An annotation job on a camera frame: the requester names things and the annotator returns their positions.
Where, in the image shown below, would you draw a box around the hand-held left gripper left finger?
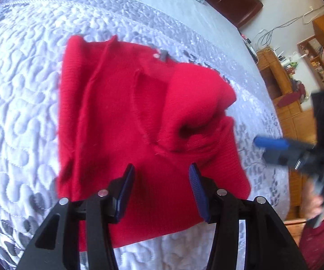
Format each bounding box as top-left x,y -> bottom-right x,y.
16,163 -> 136,270

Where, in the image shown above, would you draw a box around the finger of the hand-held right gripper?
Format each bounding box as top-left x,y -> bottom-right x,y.
253,136 -> 320,170

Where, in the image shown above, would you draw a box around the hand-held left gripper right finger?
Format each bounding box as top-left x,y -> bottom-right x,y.
188,163 -> 308,270

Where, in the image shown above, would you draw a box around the red knitted sweater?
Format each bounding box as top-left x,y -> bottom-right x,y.
56,34 -> 252,250

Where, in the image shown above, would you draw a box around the person's right hand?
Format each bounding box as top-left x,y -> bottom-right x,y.
301,178 -> 324,220

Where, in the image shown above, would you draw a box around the wooden desk cabinet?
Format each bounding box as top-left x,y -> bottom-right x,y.
256,49 -> 321,221

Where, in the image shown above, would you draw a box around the dark red hanging cloth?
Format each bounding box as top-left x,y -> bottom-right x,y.
277,82 -> 306,108

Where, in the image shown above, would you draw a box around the blue-grey quilted bedspread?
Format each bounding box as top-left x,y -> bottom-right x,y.
0,0 -> 290,270

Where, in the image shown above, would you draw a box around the wooden wall shelf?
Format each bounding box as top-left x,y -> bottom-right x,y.
297,13 -> 324,91

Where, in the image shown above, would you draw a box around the white wall cables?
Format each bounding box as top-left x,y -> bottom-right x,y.
243,5 -> 324,50

